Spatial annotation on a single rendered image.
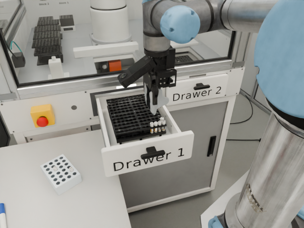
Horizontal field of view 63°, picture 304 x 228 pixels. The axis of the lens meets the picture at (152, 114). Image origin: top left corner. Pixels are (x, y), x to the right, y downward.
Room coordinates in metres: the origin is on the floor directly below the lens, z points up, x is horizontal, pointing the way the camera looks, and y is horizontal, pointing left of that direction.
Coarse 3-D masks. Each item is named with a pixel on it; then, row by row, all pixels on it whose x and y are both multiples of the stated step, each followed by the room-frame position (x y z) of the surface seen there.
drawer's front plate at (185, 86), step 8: (184, 80) 0.94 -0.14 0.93; (192, 80) 0.94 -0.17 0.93; (200, 80) 0.95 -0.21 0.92; (208, 80) 0.96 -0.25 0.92; (216, 80) 0.97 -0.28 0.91; (224, 80) 0.99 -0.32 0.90; (168, 88) 0.91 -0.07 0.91; (176, 88) 0.92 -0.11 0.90; (184, 88) 0.93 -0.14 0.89; (192, 88) 0.94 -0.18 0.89; (208, 88) 0.96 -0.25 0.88; (216, 88) 0.98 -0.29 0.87; (224, 88) 0.99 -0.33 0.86; (168, 96) 0.91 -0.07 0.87; (176, 96) 0.92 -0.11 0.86; (184, 96) 0.93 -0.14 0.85; (192, 96) 0.94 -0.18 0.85; (200, 96) 0.95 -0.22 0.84; (208, 96) 0.97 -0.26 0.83; (216, 96) 0.98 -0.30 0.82; (168, 104) 0.91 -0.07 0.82
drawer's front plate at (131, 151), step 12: (192, 132) 0.60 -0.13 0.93; (120, 144) 0.54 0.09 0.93; (132, 144) 0.54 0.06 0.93; (144, 144) 0.55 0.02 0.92; (156, 144) 0.56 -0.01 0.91; (168, 144) 0.57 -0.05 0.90; (180, 144) 0.58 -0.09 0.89; (192, 144) 0.59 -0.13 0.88; (108, 156) 0.51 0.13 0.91; (120, 156) 0.52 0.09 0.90; (132, 156) 0.53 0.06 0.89; (168, 156) 0.57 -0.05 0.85; (108, 168) 0.51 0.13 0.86; (132, 168) 0.53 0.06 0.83; (144, 168) 0.55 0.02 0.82
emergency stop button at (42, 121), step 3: (42, 117) 0.72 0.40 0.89; (39, 120) 0.71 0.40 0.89; (42, 120) 0.71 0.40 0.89; (45, 120) 0.71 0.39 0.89; (39, 123) 0.71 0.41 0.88; (42, 123) 0.71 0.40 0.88; (45, 123) 0.71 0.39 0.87; (39, 126) 0.71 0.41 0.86; (42, 126) 0.71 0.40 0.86; (45, 126) 0.71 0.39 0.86
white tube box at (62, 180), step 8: (56, 160) 0.61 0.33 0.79; (64, 160) 0.61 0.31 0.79; (48, 168) 0.57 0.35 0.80; (64, 168) 0.56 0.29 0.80; (48, 176) 0.53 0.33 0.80; (56, 176) 0.53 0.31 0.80; (64, 176) 0.53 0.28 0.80; (72, 176) 0.53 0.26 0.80; (80, 176) 0.54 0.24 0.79; (56, 184) 0.50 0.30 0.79; (64, 184) 0.50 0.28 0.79; (72, 184) 0.52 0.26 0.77
